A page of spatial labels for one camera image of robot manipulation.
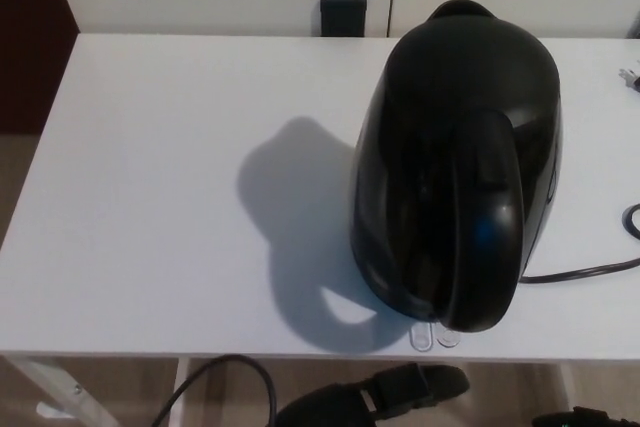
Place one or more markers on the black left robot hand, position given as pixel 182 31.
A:
pixel 330 407

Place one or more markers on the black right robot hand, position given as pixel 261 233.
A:
pixel 590 419

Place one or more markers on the black electric kettle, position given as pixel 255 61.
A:
pixel 450 147

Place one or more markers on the clear elongated plastic tab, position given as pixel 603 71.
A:
pixel 421 337

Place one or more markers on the clear round plastic tab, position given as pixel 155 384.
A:
pixel 446 338

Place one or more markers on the dark maroon panel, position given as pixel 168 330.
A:
pixel 30 47

